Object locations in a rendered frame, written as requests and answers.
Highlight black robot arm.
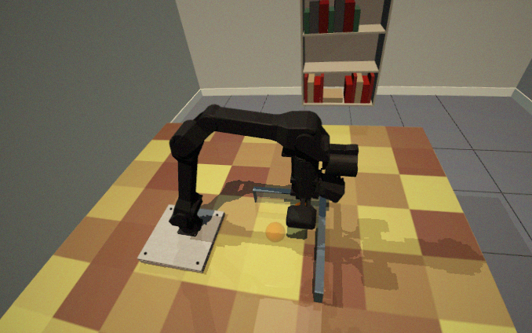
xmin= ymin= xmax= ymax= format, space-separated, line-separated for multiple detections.
xmin=169 ymin=104 xmax=359 ymax=236

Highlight translucent orange ball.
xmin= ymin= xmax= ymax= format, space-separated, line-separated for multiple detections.
xmin=265 ymin=222 xmax=286 ymax=242

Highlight low clear walls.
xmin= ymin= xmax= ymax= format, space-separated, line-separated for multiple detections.
xmin=254 ymin=192 xmax=319 ymax=208

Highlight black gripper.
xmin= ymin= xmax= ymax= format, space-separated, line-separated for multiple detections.
xmin=286 ymin=171 xmax=319 ymax=230

